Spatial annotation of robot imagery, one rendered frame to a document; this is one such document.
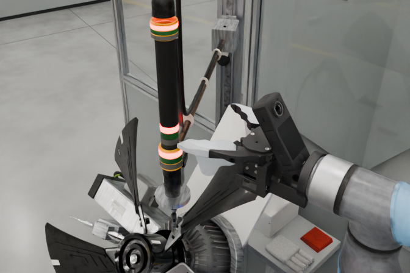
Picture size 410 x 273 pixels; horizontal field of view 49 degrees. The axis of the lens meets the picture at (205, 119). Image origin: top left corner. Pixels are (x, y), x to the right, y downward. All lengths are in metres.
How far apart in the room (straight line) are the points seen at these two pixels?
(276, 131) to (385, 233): 0.19
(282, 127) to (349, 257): 0.21
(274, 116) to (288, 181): 0.11
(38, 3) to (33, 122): 2.71
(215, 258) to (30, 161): 2.54
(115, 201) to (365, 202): 0.91
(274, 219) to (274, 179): 0.89
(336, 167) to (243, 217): 0.65
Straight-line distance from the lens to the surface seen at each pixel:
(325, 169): 0.64
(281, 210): 1.59
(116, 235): 1.33
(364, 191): 0.63
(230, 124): 1.33
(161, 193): 0.90
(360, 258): 0.68
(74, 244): 1.28
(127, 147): 1.20
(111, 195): 1.41
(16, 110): 4.25
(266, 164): 0.67
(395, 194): 0.63
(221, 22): 1.38
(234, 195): 0.97
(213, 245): 1.20
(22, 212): 3.16
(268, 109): 0.63
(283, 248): 1.59
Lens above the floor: 2.06
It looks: 33 degrees down
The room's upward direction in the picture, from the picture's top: straight up
